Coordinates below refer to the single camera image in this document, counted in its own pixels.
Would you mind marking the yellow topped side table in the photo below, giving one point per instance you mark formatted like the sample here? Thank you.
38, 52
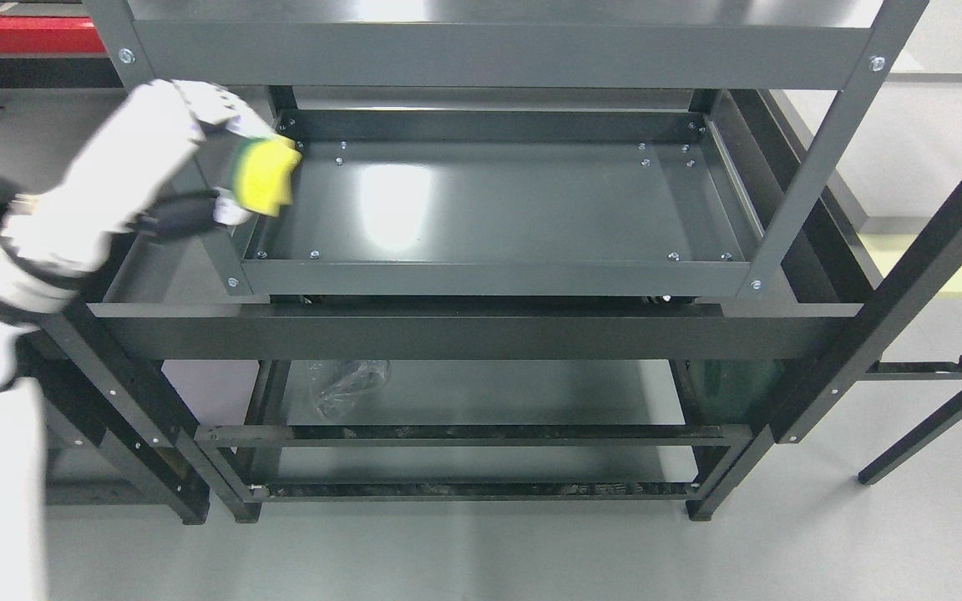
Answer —
896, 199

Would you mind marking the black metal shelf rack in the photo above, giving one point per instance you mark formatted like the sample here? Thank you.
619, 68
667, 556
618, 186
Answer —
72, 401

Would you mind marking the grey metal shelf cart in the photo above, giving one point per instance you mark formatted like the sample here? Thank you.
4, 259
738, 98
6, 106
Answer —
822, 63

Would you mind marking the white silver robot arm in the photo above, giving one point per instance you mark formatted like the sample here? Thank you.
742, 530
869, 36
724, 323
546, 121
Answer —
28, 293

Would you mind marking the green yellow sponge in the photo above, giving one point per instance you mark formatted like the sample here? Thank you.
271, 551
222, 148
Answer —
260, 174

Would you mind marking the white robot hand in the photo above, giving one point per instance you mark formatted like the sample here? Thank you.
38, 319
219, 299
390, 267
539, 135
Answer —
114, 178

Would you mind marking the clear plastic bag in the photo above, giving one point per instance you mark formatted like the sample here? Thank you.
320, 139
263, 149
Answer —
337, 388

